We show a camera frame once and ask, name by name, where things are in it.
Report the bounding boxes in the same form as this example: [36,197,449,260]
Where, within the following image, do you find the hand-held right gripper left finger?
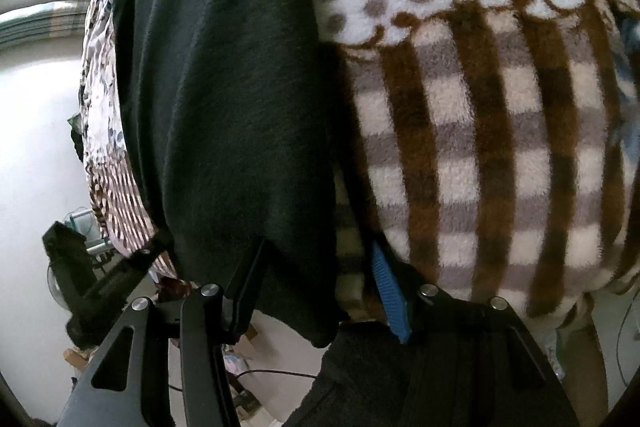
[57,237,268,427]

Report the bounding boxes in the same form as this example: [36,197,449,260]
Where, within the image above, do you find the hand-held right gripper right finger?
[371,241,581,427]

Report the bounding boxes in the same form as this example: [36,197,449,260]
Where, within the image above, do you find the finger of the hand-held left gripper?
[75,229,173,308]

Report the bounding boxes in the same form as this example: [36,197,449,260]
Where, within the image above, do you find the dark striped sweater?
[112,0,351,349]

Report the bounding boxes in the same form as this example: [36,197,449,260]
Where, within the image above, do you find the dark green clothes pile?
[67,114,87,164]

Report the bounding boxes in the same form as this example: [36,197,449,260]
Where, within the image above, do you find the teal shelf rack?
[65,206,113,264]

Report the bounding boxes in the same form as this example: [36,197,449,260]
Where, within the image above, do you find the cardboard box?
[234,324,262,359]

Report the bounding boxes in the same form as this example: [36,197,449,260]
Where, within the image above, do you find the person's dark grey pants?
[280,319,608,427]

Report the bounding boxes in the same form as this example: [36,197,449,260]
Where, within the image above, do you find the floral fleece blanket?
[80,0,640,329]

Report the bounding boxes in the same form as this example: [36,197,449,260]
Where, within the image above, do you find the narrow teal curtain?
[0,0,95,54]

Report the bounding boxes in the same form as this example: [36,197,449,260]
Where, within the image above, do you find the black floor cable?
[234,368,321,382]

